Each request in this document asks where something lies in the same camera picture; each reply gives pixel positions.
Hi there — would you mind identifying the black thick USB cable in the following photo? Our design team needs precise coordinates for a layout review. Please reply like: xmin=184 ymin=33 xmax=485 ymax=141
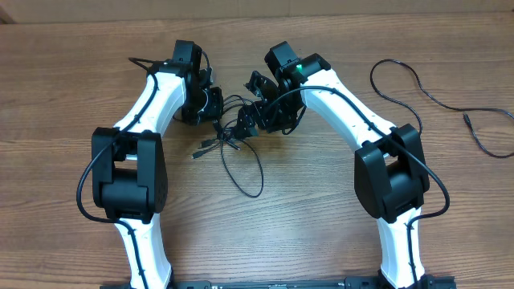
xmin=191 ymin=94 xmax=265 ymax=199

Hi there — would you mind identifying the black thin cable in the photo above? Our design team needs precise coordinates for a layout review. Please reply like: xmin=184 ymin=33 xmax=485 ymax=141
xmin=369 ymin=59 xmax=514 ymax=160

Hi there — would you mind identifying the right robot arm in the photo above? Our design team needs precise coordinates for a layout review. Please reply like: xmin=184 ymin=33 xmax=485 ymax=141
xmin=227 ymin=42 xmax=430 ymax=288

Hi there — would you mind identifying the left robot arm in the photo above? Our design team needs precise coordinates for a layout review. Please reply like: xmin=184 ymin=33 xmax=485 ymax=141
xmin=85 ymin=40 xmax=223 ymax=288

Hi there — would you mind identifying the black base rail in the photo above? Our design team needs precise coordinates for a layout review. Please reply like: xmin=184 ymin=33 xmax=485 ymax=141
xmin=100 ymin=275 xmax=457 ymax=289

